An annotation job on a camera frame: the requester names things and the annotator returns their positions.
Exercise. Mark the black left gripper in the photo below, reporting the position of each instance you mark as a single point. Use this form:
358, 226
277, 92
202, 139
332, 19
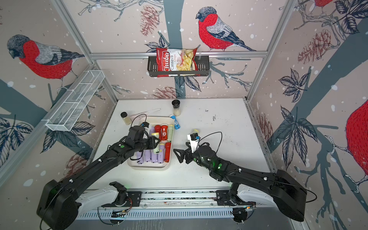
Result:
153, 144

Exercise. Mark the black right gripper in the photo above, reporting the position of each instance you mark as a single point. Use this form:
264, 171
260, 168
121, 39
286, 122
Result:
189, 154

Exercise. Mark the purple flashlight yellow head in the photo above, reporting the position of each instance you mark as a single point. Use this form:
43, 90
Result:
147, 155

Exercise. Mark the long red flashlight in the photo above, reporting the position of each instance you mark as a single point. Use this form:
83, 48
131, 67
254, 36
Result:
158, 130

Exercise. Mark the red flashlight back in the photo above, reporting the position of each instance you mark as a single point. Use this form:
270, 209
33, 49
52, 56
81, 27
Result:
167, 152

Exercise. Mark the short red flashlight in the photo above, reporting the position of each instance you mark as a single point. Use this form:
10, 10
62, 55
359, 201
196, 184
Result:
164, 134

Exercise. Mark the blue flashlight back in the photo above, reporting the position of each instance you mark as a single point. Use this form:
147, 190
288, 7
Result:
176, 124

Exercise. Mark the cream plastic storage tray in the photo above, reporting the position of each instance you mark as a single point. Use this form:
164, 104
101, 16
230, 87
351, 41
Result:
153, 121

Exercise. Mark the green flashlight front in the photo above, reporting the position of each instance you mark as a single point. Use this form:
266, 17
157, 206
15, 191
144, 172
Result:
156, 141

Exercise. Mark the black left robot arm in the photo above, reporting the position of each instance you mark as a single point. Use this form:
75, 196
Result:
59, 206

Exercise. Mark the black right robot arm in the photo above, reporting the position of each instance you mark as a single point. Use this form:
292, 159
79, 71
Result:
288, 195

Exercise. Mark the small spice jar black lid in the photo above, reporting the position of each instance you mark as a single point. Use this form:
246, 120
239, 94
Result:
127, 120

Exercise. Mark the large spice jar black lid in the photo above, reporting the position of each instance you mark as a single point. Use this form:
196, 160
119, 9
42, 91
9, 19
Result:
176, 107

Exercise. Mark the red cassava chips bag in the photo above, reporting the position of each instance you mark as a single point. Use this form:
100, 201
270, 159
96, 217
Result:
171, 59

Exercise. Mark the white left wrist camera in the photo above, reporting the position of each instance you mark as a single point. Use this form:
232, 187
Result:
145, 125

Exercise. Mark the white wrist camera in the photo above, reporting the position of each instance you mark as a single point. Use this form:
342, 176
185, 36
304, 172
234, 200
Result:
193, 140
145, 125

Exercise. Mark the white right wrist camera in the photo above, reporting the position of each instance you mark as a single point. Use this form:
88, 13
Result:
193, 140

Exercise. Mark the pink handled metal tongs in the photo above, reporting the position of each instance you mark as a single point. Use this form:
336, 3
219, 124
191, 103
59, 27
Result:
144, 113

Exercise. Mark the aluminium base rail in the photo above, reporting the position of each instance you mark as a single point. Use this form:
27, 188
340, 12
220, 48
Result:
176, 204

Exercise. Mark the white wire mesh shelf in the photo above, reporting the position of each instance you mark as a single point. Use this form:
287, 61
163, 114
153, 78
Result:
77, 99

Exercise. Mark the black wall basket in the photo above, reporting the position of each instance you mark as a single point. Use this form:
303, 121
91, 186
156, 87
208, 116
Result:
202, 63

